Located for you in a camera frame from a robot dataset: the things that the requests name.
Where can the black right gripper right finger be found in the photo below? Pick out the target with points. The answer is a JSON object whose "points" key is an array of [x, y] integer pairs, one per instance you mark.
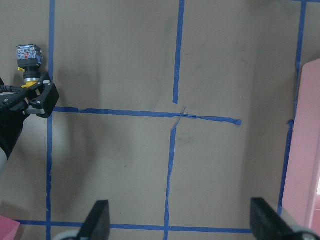
{"points": [[266, 224]]}

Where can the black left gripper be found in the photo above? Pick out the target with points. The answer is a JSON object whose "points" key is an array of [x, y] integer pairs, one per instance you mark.
{"points": [[18, 103]]}

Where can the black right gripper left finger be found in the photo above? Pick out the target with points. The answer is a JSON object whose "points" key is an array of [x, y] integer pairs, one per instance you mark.
{"points": [[97, 223]]}

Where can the yellow push button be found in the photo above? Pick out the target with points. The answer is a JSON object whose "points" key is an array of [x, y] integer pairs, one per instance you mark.
{"points": [[29, 60]]}

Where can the pink plastic bin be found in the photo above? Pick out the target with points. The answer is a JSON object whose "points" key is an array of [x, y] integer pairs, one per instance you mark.
{"points": [[301, 198]]}

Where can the pink cube near centre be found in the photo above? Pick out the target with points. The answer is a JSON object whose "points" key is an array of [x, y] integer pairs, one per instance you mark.
{"points": [[8, 228]]}

